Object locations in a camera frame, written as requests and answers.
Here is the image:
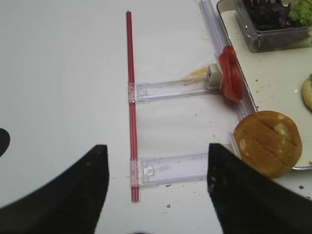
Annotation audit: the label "clear crossbar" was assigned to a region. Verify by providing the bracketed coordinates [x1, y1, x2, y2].
[135, 78, 220, 102]
[127, 153, 208, 188]

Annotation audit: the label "clear lower left crossbar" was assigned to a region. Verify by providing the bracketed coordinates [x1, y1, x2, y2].
[127, 153, 208, 188]

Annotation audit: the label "clear upper left crossbar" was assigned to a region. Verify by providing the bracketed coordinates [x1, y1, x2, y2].
[135, 78, 220, 102]

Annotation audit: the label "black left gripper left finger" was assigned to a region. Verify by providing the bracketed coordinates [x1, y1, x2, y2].
[0, 145, 108, 234]

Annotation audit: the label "left red strip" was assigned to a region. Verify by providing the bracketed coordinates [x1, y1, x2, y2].
[126, 11, 140, 202]

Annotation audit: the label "green lettuce in container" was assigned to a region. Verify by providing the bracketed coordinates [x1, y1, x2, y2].
[289, 0, 312, 27]

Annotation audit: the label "white metal tray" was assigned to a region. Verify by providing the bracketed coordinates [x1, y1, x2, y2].
[217, 0, 312, 170]

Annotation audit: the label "clear plastic salad container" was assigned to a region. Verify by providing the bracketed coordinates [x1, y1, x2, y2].
[233, 0, 312, 52]

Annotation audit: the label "white tomato holder block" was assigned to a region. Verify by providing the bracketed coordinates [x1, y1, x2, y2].
[205, 63, 224, 90]

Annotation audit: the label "upright red tomato slices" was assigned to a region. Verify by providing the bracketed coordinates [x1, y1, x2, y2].
[218, 45, 243, 103]

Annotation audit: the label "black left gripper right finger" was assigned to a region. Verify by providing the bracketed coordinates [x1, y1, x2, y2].
[207, 143, 312, 234]

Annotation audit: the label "left sliced bread bun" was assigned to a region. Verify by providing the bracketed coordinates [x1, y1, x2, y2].
[233, 111, 303, 179]

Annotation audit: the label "purple lettuce leaves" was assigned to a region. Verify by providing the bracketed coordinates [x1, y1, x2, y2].
[242, 0, 297, 31]

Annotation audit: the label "bottom bun on tray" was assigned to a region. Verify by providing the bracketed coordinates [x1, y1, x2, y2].
[301, 74, 312, 110]

